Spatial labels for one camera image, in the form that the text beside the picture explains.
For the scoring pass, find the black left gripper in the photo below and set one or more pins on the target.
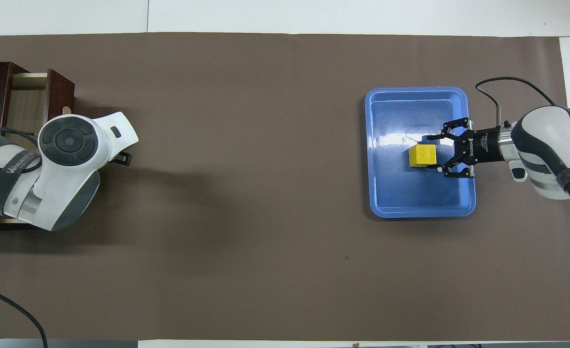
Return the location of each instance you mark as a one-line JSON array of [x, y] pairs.
[[123, 159]]

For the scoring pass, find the blue plastic tray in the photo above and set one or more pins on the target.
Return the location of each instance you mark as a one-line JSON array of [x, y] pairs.
[[401, 193]]

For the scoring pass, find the wooden drawer with dark front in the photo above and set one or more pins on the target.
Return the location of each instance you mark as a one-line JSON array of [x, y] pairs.
[[24, 106]]

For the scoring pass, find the yellow cube block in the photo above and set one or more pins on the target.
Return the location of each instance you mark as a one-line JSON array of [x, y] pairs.
[[421, 155]]

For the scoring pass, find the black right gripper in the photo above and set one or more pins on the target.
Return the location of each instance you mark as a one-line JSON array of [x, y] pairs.
[[480, 145]]

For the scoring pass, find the brown paper table mat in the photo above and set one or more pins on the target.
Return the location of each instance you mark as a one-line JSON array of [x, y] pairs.
[[241, 193]]

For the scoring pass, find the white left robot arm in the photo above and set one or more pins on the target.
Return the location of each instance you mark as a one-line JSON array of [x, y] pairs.
[[67, 140]]

